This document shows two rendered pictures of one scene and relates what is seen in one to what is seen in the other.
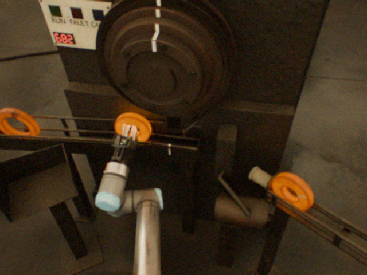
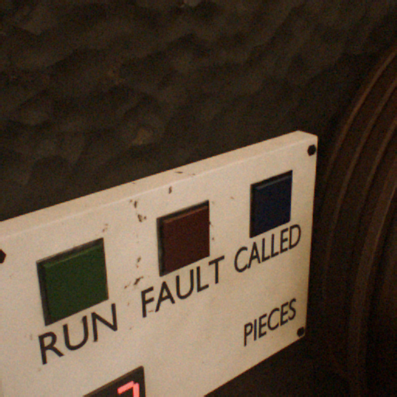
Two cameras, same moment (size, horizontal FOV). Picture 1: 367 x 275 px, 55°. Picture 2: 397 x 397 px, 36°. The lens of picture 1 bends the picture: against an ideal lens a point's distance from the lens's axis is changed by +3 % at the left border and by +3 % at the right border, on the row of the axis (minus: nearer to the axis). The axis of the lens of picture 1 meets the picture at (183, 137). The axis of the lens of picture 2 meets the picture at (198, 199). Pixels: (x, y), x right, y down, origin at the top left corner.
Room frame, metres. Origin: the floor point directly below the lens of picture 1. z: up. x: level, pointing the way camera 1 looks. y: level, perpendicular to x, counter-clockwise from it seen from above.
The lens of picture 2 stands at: (0.96, 0.63, 1.38)
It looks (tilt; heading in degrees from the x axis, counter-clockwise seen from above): 24 degrees down; 308
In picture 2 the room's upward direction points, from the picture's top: 1 degrees counter-clockwise
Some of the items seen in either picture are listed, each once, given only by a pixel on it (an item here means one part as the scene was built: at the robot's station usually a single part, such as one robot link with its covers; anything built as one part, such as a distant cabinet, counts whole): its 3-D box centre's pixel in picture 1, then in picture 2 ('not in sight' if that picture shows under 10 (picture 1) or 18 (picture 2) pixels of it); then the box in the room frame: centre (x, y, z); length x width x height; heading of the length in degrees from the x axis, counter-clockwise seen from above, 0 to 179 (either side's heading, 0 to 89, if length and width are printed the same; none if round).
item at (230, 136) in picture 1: (225, 150); not in sight; (0.97, -0.18, 0.68); 0.11 x 0.08 x 0.24; 168
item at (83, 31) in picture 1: (81, 25); (177, 297); (1.19, 0.36, 1.15); 0.26 x 0.02 x 0.18; 78
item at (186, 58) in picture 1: (158, 76); not in sight; (0.92, 0.07, 1.11); 0.28 x 0.06 x 0.28; 78
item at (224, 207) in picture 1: (236, 233); not in sight; (0.81, -0.24, 0.27); 0.22 x 0.13 x 0.53; 78
